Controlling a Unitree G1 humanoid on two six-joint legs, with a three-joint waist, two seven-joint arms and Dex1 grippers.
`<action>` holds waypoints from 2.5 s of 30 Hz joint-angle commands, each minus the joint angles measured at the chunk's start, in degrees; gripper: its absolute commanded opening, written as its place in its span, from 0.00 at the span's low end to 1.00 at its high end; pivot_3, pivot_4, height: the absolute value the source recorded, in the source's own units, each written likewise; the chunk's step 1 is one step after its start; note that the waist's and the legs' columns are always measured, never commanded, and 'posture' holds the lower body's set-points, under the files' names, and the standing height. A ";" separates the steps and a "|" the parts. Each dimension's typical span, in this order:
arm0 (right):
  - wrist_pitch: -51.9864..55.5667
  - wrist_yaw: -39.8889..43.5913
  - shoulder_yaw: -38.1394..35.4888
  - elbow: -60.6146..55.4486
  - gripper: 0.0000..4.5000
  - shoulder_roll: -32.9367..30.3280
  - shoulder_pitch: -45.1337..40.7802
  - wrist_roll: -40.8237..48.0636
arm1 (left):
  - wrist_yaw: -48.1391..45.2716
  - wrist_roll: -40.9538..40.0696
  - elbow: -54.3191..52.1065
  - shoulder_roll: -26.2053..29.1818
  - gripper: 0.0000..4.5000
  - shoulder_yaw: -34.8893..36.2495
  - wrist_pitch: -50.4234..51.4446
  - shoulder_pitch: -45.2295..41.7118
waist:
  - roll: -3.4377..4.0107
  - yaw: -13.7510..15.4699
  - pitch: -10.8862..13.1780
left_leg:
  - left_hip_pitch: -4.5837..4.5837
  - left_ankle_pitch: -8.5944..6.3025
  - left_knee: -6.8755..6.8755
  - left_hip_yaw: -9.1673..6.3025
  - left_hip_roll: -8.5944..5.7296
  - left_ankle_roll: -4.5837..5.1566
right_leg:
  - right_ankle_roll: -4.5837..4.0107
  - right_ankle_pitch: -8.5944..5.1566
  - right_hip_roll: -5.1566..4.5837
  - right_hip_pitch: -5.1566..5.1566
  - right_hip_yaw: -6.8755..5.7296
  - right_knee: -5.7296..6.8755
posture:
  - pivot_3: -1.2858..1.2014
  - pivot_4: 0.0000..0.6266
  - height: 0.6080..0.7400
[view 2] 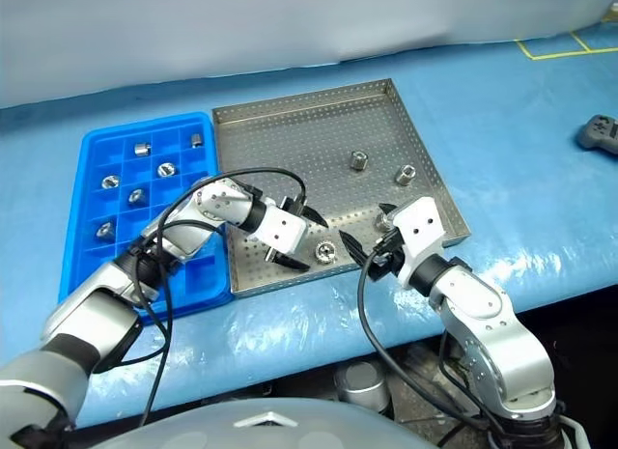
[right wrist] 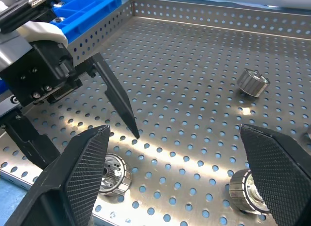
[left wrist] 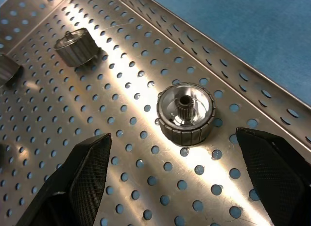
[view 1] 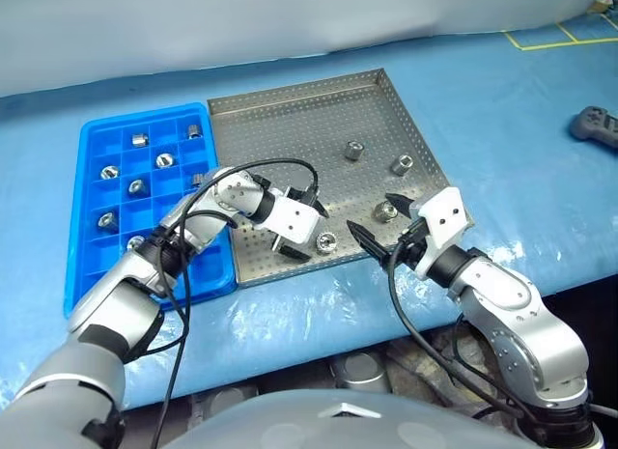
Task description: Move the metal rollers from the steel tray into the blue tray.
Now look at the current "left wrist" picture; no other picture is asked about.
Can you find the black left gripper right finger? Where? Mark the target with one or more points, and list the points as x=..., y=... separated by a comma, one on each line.
x=274, y=172

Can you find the perforated steel tray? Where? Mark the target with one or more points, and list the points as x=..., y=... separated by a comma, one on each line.
x=136, y=138

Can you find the ribbed metal roller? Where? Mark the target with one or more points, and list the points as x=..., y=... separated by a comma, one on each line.
x=185, y=114
x=75, y=47
x=8, y=70

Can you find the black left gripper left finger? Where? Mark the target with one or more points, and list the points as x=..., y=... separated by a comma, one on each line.
x=80, y=184

